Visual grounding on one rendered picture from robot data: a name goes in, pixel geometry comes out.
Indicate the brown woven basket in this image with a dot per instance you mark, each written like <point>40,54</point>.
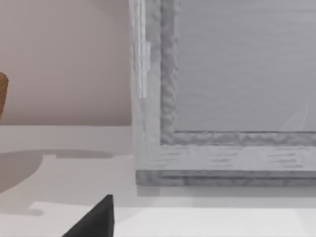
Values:
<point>2,96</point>

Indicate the grey cabinet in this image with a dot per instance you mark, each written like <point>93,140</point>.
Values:
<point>222,98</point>

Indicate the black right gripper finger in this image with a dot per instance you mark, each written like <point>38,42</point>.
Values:
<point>100,219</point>

